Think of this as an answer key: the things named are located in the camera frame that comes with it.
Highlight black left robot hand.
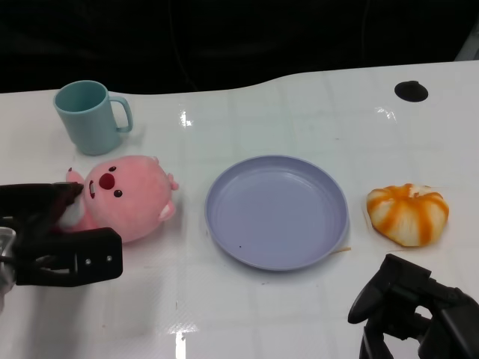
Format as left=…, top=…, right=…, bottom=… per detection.
left=0, top=182, right=123, bottom=287

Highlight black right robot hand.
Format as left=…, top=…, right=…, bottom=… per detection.
left=347, top=253, right=479, bottom=359

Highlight pink plush beaver doll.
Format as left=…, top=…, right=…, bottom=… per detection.
left=55, top=155, right=181, bottom=244

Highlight lavender plastic plate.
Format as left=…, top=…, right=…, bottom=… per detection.
left=204, top=154, right=351, bottom=271

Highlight orange striped bun toy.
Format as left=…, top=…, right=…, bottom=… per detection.
left=365, top=182, right=450, bottom=248

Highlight teal plastic mug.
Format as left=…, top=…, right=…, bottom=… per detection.
left=53, top=79, right=134, bottom=156

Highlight black round table grommet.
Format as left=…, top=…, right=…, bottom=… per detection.
left=394, top=80, right=430, bottom=102

